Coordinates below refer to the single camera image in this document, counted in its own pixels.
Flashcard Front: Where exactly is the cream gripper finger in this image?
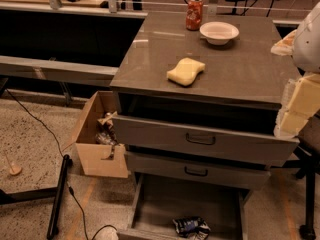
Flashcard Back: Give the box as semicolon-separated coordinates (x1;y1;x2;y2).
274;73;320;138
271;30;297;56

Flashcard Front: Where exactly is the yellow sponge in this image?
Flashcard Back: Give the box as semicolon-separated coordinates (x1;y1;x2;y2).
166;58;205;86

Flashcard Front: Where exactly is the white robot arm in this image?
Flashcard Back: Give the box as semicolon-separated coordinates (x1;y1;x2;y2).
271;3;320;139

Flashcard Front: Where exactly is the white paper bowl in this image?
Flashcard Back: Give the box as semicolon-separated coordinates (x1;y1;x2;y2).
200;22;239;46

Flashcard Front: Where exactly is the top grey drawer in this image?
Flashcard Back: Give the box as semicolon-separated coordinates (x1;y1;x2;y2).
112;115;299;166

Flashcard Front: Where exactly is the black chair base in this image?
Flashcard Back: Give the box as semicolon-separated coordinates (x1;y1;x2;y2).
283;143;320;240

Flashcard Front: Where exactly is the orange soda can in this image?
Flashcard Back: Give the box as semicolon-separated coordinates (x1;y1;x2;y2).
186;0;203;31

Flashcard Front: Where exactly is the grey drawer cabinet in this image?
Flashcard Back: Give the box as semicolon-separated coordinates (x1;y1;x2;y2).
109;11;302;240

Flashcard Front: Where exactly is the crumpled blue snack bag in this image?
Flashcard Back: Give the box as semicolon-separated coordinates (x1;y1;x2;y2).
172;217;211;240

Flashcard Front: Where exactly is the middle grey drawer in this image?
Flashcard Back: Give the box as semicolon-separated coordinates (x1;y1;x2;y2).
125;151;270;190

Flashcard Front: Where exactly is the bottom open grey drawer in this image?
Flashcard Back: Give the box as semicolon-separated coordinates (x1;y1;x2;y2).
117;174;248;240

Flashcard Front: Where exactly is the trash inside cardboard box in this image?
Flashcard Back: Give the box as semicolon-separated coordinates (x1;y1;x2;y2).
95;112;118;145

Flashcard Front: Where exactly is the open cardboard box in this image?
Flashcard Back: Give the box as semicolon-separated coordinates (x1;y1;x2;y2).
65;91;128;178

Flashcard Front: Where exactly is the grey metal rail beam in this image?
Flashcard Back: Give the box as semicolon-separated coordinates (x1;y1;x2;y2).
0;56;118;87

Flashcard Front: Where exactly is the black floor cable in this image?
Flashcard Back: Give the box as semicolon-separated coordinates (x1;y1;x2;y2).
5;89;118;240

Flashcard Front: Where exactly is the black table leg frame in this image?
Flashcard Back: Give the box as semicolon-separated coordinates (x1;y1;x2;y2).
0;154;73;240

